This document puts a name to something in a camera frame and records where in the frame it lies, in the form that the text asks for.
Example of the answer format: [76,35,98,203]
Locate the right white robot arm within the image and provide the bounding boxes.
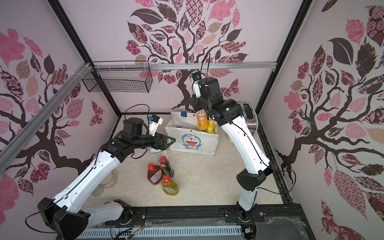
[190,72,273,212]

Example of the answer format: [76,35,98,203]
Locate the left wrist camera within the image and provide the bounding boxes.
[149,115,163,136]

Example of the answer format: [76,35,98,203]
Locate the mint green toaster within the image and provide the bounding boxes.
[238,102,259,131]

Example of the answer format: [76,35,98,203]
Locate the white bottle green cap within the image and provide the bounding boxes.
[150,148,169,162]

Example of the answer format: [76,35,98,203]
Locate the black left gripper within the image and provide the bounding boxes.
[132,131,176,151]

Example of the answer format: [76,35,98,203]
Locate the white canvas Doraemon shopping bag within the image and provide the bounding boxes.
[165,112,219,156]

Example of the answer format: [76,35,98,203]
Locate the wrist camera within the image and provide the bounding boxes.
[149,115,163,136]
[191,70,202,99]

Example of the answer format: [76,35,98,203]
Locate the clear plastic cup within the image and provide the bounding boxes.
[100,172,118,188]

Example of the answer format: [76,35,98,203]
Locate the orange soap bottle yellow cap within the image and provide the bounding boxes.
[206,120,216,134]
[196,110,208,131]

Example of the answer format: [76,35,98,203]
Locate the aluminium rail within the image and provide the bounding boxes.
[94,62,277,71]
[1,63,91,173]

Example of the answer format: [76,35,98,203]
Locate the black wire basket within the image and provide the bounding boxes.
[83,60,153,93]

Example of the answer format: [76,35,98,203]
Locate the aluminium rail back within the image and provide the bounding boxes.
[94,62,277,71]

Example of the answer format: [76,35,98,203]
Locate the dark green soap bottle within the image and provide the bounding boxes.
[160,156,175,178]

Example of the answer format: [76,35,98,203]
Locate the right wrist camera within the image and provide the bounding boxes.
[191,70,202,99]

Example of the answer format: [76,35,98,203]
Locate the yellow-green soap bottle red cap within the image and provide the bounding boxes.
[161,176,179,196]

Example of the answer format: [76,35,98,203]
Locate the aluminium rail left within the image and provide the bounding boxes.
[1,63,91,173]

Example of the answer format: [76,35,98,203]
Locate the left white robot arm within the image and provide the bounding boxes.
[38,115,176,240]

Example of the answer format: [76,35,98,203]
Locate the black corner frame post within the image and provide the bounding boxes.
[48,0,122,118]

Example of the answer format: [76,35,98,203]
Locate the dark red soap bottle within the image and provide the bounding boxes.
[147,163,164,185]

